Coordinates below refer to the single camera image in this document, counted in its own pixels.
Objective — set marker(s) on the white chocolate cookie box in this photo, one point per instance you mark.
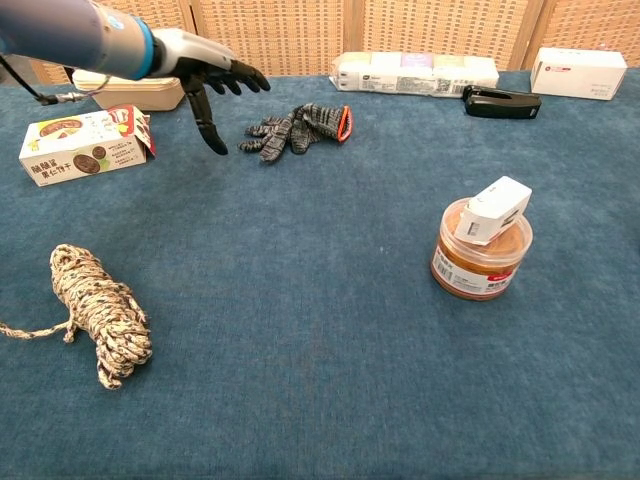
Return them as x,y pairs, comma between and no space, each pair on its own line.
65,145

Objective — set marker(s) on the grey knit work glove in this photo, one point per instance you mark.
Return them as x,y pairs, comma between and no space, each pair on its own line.
295,130

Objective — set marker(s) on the black stapler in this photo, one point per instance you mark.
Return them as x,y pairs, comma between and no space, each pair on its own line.
500,104

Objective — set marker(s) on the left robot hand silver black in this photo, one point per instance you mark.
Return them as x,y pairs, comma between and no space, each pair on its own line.
200,52

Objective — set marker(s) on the long tissue multipack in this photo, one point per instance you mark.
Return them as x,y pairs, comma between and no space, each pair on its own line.
415,70

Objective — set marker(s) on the blue table cloth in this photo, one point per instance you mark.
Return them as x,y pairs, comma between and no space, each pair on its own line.
310,300

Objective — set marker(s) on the small white cardboard box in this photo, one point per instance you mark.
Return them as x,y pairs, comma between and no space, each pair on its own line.
495,207

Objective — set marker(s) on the woven rattan folding screen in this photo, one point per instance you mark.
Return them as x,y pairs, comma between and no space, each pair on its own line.
300,35

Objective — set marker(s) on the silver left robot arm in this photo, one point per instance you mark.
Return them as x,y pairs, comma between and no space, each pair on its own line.
75,35

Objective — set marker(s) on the white rectangular carton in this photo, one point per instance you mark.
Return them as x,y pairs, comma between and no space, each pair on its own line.
575,75

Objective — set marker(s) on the beige lidded lunch box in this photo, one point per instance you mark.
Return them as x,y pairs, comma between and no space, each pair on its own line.
142,95

